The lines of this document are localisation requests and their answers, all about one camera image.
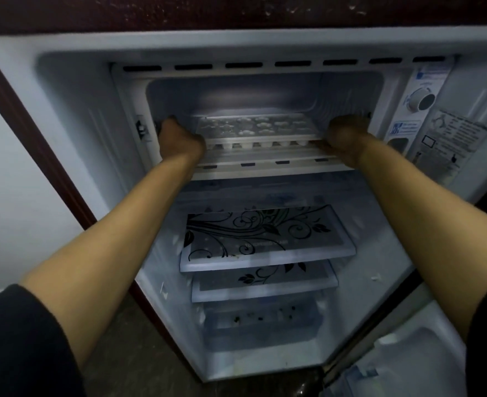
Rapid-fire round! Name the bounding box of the white ice cube tray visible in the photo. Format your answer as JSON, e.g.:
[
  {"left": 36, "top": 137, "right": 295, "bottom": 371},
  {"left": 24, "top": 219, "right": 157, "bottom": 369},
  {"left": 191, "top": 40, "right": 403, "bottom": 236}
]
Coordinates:
[{"left": 195, "top": 113, "right": 326, "bottom": 151}]

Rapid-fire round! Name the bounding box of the person's right forearm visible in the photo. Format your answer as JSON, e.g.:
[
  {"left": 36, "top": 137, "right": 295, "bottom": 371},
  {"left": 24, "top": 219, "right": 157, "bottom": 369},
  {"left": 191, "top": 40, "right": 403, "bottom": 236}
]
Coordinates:
[{"left": 353, "top": 134, "right": 487, "bottom": 344}]

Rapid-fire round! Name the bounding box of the white freezer drip tray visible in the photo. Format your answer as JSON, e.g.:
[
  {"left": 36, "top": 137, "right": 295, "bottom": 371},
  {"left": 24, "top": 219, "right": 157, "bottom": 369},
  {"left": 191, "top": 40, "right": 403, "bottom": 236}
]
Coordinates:
[{"left": 190, "top": 144, "right": 356, "bottom": 181}]

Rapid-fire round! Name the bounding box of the clear vegetable crisper drawer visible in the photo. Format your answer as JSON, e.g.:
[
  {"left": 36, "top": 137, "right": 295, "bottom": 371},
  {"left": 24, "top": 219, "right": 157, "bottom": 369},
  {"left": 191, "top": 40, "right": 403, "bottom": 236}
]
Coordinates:
[{"left": 202, "top": 295, "right": 323, "bottom": 352}]

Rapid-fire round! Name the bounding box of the person's left dark sleeve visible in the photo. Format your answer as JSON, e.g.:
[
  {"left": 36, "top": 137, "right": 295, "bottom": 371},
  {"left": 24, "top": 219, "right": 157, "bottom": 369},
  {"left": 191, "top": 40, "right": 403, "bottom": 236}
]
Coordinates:
[{"left": 0, "top": 284, "right": 87, "bottom": 397}]

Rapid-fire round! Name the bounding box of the person's left hand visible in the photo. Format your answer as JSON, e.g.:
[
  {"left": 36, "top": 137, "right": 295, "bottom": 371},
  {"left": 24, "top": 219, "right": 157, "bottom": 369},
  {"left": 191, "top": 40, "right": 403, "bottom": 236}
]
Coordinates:
[{"left": 155, "top": 116, "right": 206, "bottom": 164}]

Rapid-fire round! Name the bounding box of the person's left forearm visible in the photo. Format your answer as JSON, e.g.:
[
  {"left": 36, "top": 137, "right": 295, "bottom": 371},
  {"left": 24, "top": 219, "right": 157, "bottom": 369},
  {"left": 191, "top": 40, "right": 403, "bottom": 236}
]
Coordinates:
[{"left": 19, "top": 151, "right": 204, "bottom": 370}]

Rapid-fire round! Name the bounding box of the maroon refrigerator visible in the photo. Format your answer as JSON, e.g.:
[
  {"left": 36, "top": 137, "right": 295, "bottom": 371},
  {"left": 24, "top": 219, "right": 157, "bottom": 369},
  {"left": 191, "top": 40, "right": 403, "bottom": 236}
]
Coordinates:
[{"left": 0, "top": 0, "right": 487, "bottom": 385}]

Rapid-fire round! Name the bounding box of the white thermostat knob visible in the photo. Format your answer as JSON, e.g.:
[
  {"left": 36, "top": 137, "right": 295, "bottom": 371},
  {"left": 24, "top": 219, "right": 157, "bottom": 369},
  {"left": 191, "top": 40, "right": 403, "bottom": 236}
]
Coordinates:
[{"left": 406, "top": 88, "right": 436, "bottom": 113}]

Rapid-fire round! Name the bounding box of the floral glass fridge shelf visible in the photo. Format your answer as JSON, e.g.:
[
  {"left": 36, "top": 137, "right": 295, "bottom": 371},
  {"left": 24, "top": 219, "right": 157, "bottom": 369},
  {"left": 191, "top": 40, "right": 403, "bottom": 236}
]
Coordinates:
[
  {"left": 180, "top": 204, "right": 357, "bottom": 272},
  {"left": 191, "top": 260, "right": 339, "bottom": 303}
]

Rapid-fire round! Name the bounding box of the person's right hand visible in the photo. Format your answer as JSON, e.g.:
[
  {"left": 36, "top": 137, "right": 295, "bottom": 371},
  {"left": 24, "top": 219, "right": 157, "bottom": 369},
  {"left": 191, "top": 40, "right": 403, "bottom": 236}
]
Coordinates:
[{"left": 319, "top": 115, "right": 377, "bottom": 168}]

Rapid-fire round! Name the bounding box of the white instruction sticker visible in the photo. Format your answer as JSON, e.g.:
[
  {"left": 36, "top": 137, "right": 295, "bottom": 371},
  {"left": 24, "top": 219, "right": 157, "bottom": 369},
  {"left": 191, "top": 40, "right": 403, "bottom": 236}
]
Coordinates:
[{"left": 411, "top": 109, "right": 487, "bottom": 182}]

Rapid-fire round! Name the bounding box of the white fridge door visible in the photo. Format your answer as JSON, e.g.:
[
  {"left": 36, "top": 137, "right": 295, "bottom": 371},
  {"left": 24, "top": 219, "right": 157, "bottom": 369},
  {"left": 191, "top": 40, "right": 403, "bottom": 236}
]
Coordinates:
[{"left": 322, "top": 299, "right": 469, "bottom": 397}]

